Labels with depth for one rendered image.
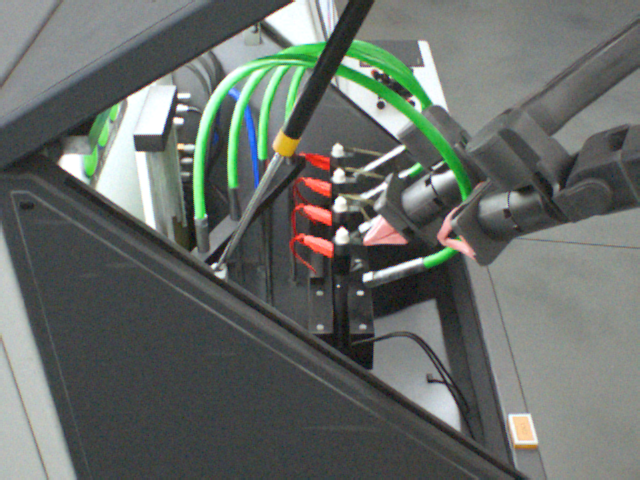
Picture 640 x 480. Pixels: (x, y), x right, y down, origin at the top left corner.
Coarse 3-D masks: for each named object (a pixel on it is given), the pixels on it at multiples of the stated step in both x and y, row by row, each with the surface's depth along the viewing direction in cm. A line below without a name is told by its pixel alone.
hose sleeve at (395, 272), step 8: (400, 264) 104; (408, 264) 102; (416, 264) 102; (376, 272) 106; (384, 272) 105; (392, 272) 104; (400, 272) 103; (408, 272) 103; (416, 272) 102; (376, 280) 105; (384, 280) 105; (392, 280) 105
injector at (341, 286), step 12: (336, 252) 115; (348, 252) 115; (336, 264) 117; (348, 264) 117; (360, 264) 118; (336, 276) 118; (348, 276) 118; (336, 288) 120; (348, 288) 121; (336, 300) 122; (336, 312) 123; (336, 324) 124; (336, 336) 126
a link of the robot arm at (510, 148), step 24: (504, 120) 80; (528, 120) 80; (480, 144) 80; (504, 144) 79; (528, 144) 78; (552, 144) 80; (480, 168) 82; (504, 168) 80; (528, 168) 80; (552, 168) 79; (504, 192) 82; (576, 192) 75; (600, 192) 74; (576, 216) 78
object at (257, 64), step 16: (256, 64) 94; (272, 64) 93; (288, 64) 92; (304, 64) 91; (224, 80) 97; (240, 80) 97; (352, 80) 90; (368, 80) 90; (224, 96) 99; (384, 96) 90; (400, 96) 90; (208, 112) 101; (400, 112) 90; (416, 112) 90; (208, 128) 103; (432, 128) 90; (448, 144) 91; (448, 160) 91; (464, 176) 92; (464, 192) 93; (432, 256) 100; (448, 256) 99
